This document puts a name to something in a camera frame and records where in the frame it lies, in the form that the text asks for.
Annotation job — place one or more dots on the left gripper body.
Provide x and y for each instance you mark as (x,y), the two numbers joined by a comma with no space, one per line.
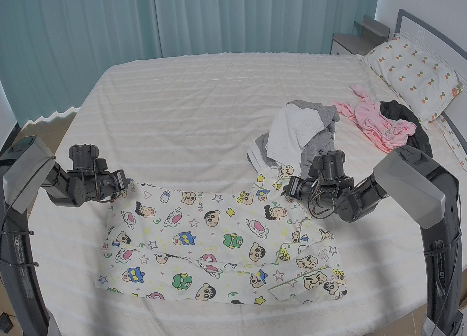
(115,181)

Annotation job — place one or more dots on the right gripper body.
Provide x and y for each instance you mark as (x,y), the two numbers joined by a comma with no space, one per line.
(297,188)

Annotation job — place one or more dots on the white printed pyjama top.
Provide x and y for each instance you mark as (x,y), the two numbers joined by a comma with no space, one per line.
(219,239)

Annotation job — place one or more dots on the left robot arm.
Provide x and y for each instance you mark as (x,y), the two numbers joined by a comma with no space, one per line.
(65,188)

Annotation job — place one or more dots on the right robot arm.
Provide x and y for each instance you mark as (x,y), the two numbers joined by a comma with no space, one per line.
(401,174)

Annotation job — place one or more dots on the bed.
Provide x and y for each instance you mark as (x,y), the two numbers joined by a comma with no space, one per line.
(182,108)

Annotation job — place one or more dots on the grey and white garment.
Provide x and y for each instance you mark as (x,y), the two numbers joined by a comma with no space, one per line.
(292,126)

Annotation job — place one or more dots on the pink garment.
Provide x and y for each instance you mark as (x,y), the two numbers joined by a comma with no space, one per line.
(379,126)

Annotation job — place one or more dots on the black garment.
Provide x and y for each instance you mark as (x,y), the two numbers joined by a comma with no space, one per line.
(405,111)

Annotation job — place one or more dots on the grey bedside table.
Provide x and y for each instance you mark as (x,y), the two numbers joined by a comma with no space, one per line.
(350,40)

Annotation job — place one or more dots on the white printed pillow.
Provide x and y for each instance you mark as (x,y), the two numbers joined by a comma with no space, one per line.
(412,71)

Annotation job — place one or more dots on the small black box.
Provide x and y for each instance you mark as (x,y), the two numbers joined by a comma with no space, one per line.
(5,321)

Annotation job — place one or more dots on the blue-green curtain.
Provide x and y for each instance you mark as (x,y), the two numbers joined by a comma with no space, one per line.
(182,9)

